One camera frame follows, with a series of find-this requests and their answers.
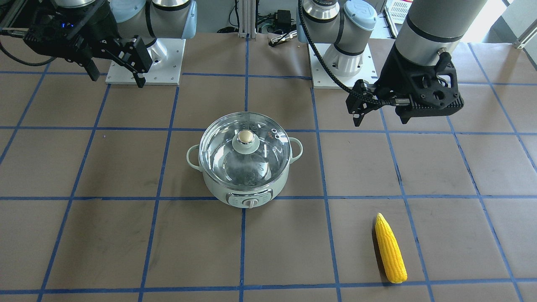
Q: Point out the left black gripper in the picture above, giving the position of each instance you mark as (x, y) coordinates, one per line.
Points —
(388, 79)

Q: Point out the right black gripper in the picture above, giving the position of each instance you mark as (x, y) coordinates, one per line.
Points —
(97, 20)

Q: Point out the glass pot lid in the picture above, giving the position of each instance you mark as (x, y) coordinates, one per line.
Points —
(245, 151)

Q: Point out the yellow corn cob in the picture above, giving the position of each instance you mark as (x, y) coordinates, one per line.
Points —
(392, 260)

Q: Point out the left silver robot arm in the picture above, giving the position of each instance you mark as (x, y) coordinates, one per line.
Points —
(430, 28)

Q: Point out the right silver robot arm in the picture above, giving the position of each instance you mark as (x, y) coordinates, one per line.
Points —
(144, 40)

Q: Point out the pale green electric pot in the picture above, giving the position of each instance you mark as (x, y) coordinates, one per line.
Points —
(243, 199)

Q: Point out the white plastic basket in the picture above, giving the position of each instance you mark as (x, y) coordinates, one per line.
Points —
(397, 10)

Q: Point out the black power adapter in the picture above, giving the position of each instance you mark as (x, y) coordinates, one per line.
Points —
(283, 20)

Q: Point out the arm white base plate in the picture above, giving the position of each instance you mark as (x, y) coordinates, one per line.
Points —
(167, 56)
(345, 68)

